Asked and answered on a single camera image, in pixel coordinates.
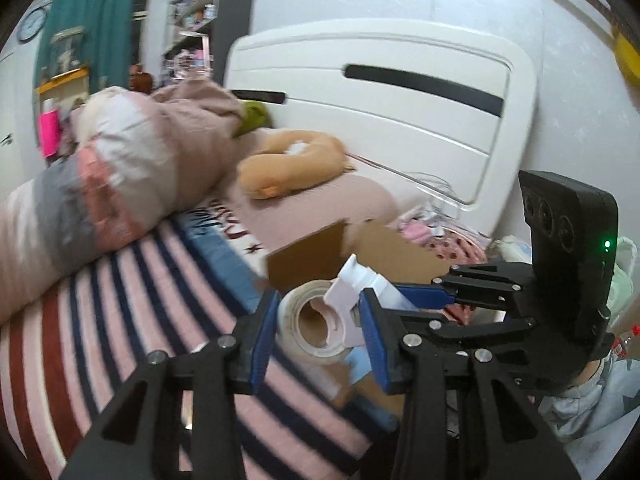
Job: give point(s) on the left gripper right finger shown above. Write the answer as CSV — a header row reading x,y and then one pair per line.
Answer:
x,y
464,418

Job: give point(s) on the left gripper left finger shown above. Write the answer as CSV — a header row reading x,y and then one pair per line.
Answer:
x,y
174,417

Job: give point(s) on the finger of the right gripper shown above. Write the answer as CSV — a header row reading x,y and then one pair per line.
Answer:
x,y
492,286
443,338

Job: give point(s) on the clear tape roll dispenser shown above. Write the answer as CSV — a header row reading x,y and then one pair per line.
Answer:
x,y
316,322

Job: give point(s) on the pink plastic bottle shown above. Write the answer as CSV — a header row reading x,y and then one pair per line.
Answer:
x,y
50,133

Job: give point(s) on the pink polka dot cloth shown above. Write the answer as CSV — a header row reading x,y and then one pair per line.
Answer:
x,y
458,246

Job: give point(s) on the brown cardboard box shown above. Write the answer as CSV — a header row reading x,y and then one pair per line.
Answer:
x,y
320,256

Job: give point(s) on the pink pouch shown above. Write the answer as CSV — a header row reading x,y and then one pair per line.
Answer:
x,y
420,233

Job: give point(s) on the striped fleece blanket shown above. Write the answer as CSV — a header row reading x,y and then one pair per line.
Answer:
x,y
184,284

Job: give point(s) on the white bed headboard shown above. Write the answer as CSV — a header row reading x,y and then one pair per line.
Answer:
x,y
446,108

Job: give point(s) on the pink ribbed pillow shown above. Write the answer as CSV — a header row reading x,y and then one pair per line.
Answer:
x,y
353,197

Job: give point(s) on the tan plush toy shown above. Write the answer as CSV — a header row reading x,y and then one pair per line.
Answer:
x,y
290,161

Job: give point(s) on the rolled striped duvet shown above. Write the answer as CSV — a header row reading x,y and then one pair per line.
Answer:
x,y
139,158

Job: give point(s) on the green plush toy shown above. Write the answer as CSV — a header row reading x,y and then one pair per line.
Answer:
x,y
256,116

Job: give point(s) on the yellow wooden shelf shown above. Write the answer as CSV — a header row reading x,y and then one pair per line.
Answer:
x,y
64,89

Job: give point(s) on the cluttered shelf unit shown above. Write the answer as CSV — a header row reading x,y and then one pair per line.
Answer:
x,y
201,34

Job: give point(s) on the teal curtain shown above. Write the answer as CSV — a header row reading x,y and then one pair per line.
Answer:
x,y
105,45

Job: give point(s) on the round wall clock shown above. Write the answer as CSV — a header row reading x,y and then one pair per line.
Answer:
x,y
31,25

